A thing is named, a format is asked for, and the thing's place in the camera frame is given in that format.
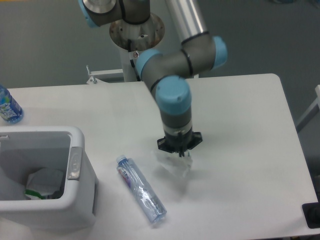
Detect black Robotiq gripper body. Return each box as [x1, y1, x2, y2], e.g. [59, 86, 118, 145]
[157, 131, 202, 153]

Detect clear plastic wrapper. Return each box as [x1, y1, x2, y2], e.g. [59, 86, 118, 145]
[152, 149, 193, 178]

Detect clear water bottle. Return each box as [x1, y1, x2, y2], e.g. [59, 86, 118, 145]
[116, 155, 167, 224]

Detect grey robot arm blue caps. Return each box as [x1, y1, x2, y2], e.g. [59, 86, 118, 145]
[78, 0, 228, 157]

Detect white plastic trash can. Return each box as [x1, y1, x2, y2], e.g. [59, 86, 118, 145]
[0, 126, 99, 229]

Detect black clamp at table edge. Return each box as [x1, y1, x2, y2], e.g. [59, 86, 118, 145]
[302, 202, 320, 229]

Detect blue labelled water bottle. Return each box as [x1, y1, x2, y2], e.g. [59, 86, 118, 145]
[0, 85, 24, 124]

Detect white pedestal base bracket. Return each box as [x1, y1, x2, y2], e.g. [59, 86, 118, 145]
[86, 65, 124, 85]

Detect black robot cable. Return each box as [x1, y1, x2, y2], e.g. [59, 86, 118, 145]
[126, 38, 142, 82]

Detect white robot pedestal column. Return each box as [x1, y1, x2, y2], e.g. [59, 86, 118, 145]
[109, 13, 165, 82]

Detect white frame leg right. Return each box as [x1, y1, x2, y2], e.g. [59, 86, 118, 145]
[295, 84, 320, 133]

